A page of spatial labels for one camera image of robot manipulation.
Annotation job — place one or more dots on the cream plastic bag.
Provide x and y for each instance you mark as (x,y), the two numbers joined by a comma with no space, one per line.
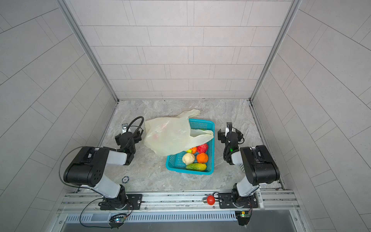
(170,136)

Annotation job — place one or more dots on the red emergency stop button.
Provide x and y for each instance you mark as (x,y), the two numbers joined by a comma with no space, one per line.
(210,200)

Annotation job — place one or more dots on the green cucumber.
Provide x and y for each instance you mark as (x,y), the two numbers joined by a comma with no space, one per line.
(200,167)

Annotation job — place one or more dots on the beige round fruit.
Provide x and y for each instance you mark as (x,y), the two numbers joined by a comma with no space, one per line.
(188,158)

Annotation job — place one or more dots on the orange fruit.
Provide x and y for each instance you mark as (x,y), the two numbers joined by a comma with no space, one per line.
(202,158)

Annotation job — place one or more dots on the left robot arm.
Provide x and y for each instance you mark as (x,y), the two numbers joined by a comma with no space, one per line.
(86,170)

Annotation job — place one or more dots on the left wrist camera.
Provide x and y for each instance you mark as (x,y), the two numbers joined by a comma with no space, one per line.
(124,127)

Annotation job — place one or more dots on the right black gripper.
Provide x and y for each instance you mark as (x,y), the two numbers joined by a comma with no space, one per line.
(222,136)

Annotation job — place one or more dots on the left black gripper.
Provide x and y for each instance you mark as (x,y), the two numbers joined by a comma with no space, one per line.
(136,134)

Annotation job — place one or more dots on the teal plastic basket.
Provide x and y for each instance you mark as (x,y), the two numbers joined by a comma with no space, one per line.
(174,162)

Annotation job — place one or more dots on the red apple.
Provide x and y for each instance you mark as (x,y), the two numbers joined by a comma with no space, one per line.
(202,148)

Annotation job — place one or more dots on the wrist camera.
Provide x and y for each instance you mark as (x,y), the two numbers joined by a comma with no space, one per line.
(229,127)
(124,127)

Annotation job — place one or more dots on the right circuit board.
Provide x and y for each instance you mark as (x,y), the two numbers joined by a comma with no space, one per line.
(243,217)

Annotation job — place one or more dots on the left circuit board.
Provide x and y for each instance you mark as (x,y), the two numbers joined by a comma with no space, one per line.
(118,218)

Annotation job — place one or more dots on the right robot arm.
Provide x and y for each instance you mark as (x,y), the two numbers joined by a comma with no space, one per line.
(258,166)

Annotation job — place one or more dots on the circuit board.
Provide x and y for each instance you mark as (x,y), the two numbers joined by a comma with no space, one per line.
(118,218)
(243,217)

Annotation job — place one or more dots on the small black ring marker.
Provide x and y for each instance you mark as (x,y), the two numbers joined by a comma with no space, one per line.
(125,179)

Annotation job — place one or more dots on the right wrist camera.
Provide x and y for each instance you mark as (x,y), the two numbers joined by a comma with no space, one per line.
(229,127)

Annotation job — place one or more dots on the aluminium mounting rail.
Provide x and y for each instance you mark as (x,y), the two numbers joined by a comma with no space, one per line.
(186,201)

